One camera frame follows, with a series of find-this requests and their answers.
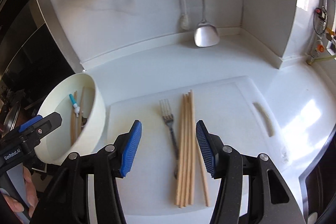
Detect teal white handled spoon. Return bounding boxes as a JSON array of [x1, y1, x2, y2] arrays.
[[69, 94, 80, 118]]

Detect metal fork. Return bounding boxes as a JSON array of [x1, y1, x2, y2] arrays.
[[159, 99, 179, 179]]

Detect left human hand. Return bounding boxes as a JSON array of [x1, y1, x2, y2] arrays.
[[1, 166, 38, 218]]

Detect dark pot with glass lid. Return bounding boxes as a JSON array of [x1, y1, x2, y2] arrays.
[[1, 101, 21, 136]]

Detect white round bowl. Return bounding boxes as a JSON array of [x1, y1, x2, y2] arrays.
[[35, 73, 106, 165]]

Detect white plastic cutting board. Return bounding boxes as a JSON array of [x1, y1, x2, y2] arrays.
[[106, 76, 289, 217]]

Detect steel spatula turner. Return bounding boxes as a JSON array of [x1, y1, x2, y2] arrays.
[[194, 0, 220, 48]]

